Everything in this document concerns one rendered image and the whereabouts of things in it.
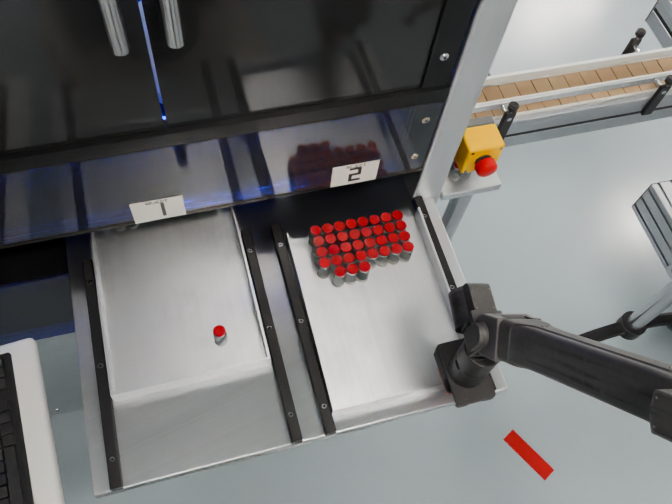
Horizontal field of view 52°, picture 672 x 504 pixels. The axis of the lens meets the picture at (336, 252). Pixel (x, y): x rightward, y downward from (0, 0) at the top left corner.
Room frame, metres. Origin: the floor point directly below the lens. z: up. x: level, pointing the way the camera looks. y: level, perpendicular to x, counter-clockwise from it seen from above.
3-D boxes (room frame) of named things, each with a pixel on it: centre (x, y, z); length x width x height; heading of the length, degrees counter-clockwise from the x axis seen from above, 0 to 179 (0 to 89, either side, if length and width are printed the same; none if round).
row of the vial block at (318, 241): (0.63, -0.04, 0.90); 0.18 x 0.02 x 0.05; 114
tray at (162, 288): (0.47, 0.26, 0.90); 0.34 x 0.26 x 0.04; 24
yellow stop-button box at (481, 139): (0.83, -0.22, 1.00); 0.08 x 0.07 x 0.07; 24
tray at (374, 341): (0.51, -0.09, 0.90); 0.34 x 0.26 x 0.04; 24
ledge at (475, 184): (0.87, -0.22, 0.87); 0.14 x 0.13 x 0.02; 24
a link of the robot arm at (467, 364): (0.39, -0.23, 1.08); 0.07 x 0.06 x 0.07; 16
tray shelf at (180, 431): (0.48, 0.08, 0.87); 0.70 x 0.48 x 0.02; 114
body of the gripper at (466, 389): (0.38, -0.23, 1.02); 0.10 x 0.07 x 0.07; 24
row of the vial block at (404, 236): (0.61, -0.05, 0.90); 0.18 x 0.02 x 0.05; 114
